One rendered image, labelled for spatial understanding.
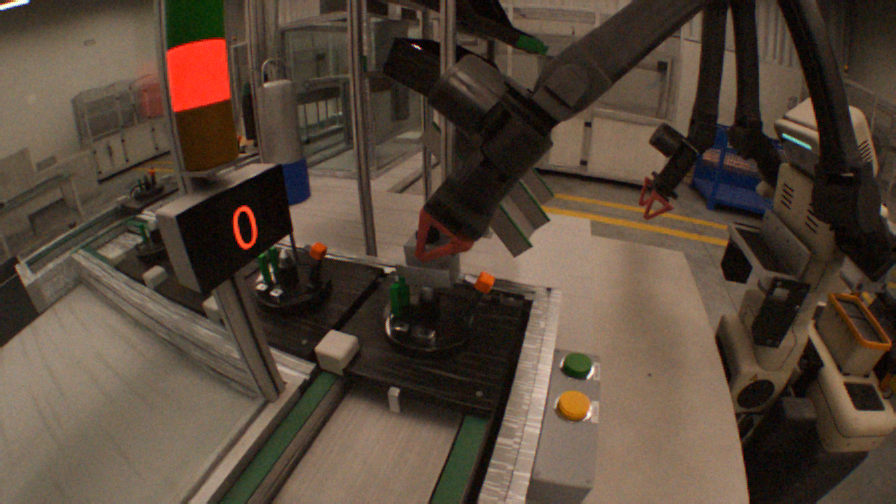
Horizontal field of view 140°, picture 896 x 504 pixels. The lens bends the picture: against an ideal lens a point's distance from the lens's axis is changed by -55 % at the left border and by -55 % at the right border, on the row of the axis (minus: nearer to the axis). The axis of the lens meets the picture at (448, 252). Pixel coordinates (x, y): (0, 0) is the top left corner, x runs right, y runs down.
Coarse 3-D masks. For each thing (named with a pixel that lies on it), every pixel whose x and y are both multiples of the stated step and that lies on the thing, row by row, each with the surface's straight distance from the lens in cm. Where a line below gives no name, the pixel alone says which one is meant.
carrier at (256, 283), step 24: (264, 264) 64; (288, 264) 62; (336, 264) 70; (360, 264) 69; (264, 288) 62; (288, 288) 63; (312, 288) 60; (336, 288) 64; (360, 288) 63; (264, 312) 62; (288, 312) 60; (312, 312) 59; (336, 312) 58; (288, 336) 56; (312, 336) 55; (312, 360) 53
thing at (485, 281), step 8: (464, 280) 46; (472, 280) 46; (480, 280) 45; (488, 280) 45; (480, 288) 46; (488, 288) 45; (472, 296) 47; (480, 296) 47; (472, 304) 48; (464, 312) 49; (472, 312) 49
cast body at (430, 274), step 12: (432, 228) 45; (408, 240) 46; (432, 240) 44; (444, 240) 45; (408, 252) 45; (396, 264) 49; (408, 264) 46; (420, 264) 45; (432, 264) 44; (444, 264) 45; (456, 264) 47; (408, 276) 47; (420, 276) 46; (432, 276) 45; (444, 276) 45; (456, 276) 47; (444, 288) 46
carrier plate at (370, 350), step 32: (384, 288) 62; (416, 288) 61; (352, 320) 56; (480, 320) 55; (512, 320) 55; (384, 352) 50; (480, 352) 50; (384, 384) 47; (416, 384) 46; (448, 384) 46; (480, 384) 46; (480, 416) 45
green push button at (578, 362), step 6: (570, 354) 51; (576, 354) 52; (582, 354) 52; (564, 360) 50; (570, 360) 50; (576, 360) 51; (582, 360) 51; (588, 360) 51; (564, 366) 50; (570, 366) 50; (576, 366) 50; (582, 366) 50; (588, 366) 50; (570, 372) 50; (576, 372) 49; (582, 372) 50; (588, 372) 50
